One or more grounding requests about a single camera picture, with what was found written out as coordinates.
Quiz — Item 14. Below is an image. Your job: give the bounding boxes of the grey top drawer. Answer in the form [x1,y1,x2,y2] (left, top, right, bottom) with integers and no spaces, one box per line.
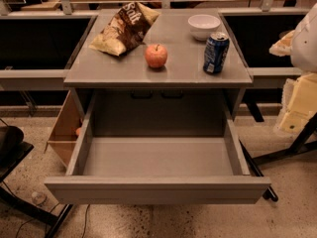
[45,91,270,204]

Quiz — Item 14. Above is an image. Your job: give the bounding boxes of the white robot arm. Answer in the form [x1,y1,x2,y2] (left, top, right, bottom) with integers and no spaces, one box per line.
[268,4,317,133]

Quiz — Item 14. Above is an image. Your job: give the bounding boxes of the grey drawer cabinet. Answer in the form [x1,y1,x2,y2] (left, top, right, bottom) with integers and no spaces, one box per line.
[64,9,253,112]

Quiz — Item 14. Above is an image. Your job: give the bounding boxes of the black stand right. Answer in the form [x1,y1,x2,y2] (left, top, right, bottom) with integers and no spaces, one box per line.
[240,94,317,202]

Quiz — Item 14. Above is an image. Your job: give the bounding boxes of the black stand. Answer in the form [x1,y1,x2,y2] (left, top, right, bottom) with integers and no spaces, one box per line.
[240,94,317,202]
[0,125,72,238]

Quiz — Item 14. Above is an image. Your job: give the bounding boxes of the blue soda can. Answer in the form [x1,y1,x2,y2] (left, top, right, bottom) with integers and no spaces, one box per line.
[203,32,230,74]

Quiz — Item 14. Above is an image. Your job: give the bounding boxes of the white bowl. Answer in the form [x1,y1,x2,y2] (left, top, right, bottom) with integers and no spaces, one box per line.
[188,14,221,41]

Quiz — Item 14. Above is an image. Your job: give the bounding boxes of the red apple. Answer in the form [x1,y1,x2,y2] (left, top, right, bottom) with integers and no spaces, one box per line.
[145,44,167,68]

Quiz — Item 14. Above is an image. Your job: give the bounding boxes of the brown salt chip bag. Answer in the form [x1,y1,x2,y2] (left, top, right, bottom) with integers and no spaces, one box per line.
[89,2,160,57]

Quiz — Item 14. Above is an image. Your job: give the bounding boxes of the small orange fruit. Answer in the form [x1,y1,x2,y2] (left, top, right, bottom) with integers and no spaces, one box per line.
[75,127,81,137]

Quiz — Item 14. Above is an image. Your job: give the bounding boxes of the wooden crate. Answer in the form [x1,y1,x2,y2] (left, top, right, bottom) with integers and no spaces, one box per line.
[47,92,81,167]

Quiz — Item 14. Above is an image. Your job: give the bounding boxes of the clear plastic cup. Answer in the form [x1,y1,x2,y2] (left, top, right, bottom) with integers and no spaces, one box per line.
[32,191,47,205]

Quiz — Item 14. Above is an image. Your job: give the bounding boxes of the black stand left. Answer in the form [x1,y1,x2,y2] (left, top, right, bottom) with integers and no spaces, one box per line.
[0,125,72,238]

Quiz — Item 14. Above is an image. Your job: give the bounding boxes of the black floor cable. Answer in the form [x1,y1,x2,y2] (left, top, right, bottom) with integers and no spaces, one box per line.
[14,202,91,238]

